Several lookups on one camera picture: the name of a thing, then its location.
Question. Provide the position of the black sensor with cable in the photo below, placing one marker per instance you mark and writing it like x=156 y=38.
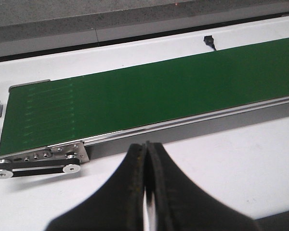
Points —
x=209 y=41

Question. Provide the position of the left grey stone slab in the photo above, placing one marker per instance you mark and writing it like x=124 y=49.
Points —
x=24 y=19

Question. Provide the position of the black conveyor drive belt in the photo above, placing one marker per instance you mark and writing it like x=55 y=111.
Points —
x=9 y=170

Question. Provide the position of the aluminium conveyor side rail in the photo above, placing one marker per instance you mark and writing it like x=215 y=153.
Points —
x=183 y=121

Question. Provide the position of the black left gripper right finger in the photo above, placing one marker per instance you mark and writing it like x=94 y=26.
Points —
x=175 y=203

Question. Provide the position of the steel conveyor end plate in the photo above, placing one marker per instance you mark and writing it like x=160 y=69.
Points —
x=52 y=152

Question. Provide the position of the green conveyor belt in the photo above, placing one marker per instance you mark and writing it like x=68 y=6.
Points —
x=46 y=113

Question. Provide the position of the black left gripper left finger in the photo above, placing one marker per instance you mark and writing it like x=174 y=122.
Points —
x=116 y=206

